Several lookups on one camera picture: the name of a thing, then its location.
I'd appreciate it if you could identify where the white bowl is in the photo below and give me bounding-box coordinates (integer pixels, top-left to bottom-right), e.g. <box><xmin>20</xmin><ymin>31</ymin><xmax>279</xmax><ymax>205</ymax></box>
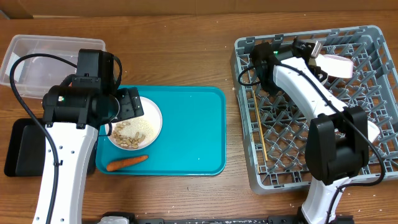
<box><xmin>315</xmin><ymin>54</ymin><xmax>354</xmax><ymax>78</ymax></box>

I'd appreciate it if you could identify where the wooden chopstick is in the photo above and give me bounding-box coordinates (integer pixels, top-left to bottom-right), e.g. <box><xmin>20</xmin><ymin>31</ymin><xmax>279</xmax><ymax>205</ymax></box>
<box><xmin>252</xmin><ymin>89</ymin><xmax>268</xmax><ymax>162</ymax></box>

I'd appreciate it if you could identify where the white cup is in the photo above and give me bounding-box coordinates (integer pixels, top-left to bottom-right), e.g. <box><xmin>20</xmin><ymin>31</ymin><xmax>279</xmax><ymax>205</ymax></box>
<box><xmin>368</xmin><ymin>121</ymin><xmax>380</xmax><ymax>142</ymax></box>

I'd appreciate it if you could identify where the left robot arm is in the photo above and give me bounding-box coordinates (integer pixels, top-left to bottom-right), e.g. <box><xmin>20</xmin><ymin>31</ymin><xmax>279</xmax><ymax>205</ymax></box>
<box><xmin>33</xmin><ymin>49</ymin><xmax>144</xmax><ymax>223</ymax></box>

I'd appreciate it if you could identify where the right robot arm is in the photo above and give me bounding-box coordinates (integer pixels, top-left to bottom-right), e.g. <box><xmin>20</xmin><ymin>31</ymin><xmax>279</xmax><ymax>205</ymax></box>
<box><xmin>249</xmin><ymin>39</ymin><xmax>370</xmax><ymax>223</ymax></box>

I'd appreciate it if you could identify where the grey dishwasher rack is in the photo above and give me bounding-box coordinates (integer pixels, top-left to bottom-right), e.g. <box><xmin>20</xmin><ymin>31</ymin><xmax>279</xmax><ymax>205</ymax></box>
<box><xmin>231</xmin><ymin>26</ymin><xmax>397</xmax><ymax>194</ymax></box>

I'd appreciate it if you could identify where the pile of white rice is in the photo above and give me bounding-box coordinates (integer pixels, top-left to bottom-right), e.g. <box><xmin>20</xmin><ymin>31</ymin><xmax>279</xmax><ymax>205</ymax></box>
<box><xmin>119</xmin><ymin>117</ymin><xmax>156</xmax><ymax>144</ymax></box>

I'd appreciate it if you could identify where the white plate with food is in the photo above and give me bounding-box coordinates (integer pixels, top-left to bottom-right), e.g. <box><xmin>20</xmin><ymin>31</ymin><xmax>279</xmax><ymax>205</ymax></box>
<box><xmin>108</xmin><ymin>96</ymin><xmax>163</xmax><ymax>151</ymax></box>

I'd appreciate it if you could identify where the pile of peanut shells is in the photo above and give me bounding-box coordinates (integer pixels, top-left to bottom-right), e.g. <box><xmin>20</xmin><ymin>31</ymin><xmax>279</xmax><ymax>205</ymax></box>
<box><xmin>110</xmin><ymin>121</ymin><xmax>146</xmax><ymax>150</ymax></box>

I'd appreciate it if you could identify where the orange carrot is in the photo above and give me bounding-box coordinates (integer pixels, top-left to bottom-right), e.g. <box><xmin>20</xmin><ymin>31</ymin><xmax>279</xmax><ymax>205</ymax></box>
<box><xmin>106</xmin><ymin>155</ymin><xmax>149</xmax><ymax>172</ymax></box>

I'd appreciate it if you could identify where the teal serving tray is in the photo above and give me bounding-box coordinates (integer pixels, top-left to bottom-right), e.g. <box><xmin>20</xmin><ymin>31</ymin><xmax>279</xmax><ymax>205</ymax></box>
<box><xmin>96</xmin><ymin>86</ymin><xmax>226</xmax><ymax>176</ymax></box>

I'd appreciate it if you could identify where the clear plastic storage bin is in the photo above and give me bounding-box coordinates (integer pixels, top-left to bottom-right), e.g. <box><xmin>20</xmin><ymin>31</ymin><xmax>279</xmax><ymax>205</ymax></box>
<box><xmin>1</xmin><ymin>35</ymin><xmax>106</xmax><ymax>99</ymax></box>

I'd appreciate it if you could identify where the black plastic tray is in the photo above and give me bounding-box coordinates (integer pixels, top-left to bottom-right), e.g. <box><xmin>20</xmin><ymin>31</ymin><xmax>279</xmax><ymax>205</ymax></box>
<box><xmin>4</xmin><ymin>118</ymin><xmax>97</xmax><ymax>177</ymax></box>

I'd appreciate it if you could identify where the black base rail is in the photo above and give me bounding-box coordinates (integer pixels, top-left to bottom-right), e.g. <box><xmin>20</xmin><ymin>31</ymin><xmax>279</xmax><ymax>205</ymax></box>
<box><xmin>82</xmin><ymin>212</ymin><xmax>307</xmax><ymax>224</ymax></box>

